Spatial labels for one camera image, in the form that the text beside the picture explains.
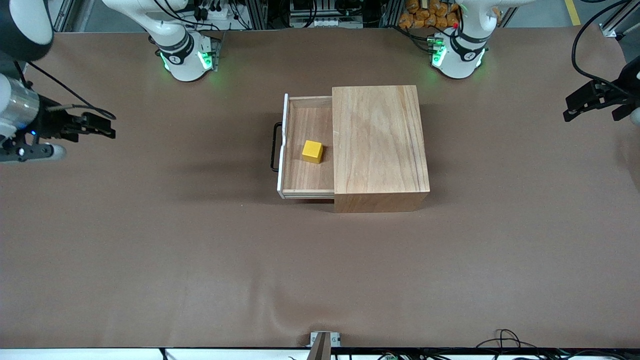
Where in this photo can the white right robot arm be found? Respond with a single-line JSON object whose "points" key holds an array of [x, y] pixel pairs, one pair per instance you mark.
{"points": [[175, 55]]}

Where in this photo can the brown table cover mat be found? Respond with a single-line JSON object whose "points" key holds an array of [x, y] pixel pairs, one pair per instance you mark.
{"points": [[200, 290]]}

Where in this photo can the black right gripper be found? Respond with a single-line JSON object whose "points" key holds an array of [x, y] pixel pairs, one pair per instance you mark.
{"points": [[51, 124]]}

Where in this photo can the metal table edge bracket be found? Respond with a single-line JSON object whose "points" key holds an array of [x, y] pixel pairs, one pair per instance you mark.
{"points": [[325, 345]]}

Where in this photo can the yellow cube block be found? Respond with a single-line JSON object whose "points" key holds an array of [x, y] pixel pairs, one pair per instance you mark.
{"points": [[312, 151]]}

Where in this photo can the aluminium frame profile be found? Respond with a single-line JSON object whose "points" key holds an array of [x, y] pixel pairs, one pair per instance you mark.
{"points": [[617, 20], [65, 17]]}

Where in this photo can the pile of orange bags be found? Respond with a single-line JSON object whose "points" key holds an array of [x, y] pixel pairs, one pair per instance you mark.
{"points": [[425, 15]]}

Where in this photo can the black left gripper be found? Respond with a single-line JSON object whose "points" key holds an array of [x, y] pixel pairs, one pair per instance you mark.
{"points": [[629, 80]]}

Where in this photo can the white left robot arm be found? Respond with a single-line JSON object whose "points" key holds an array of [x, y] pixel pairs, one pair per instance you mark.
{"points": [[460, 55]]}

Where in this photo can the white power strip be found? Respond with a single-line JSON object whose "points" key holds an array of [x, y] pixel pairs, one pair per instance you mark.
{"points": [[215, 10]]}

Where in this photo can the wooden drawer with white front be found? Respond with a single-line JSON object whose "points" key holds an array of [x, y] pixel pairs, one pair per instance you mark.
{"points": [[300, 175]]}

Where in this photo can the light wooden drawer cabinet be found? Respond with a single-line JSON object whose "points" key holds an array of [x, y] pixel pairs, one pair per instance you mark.
{"points": [[380, 145]]}

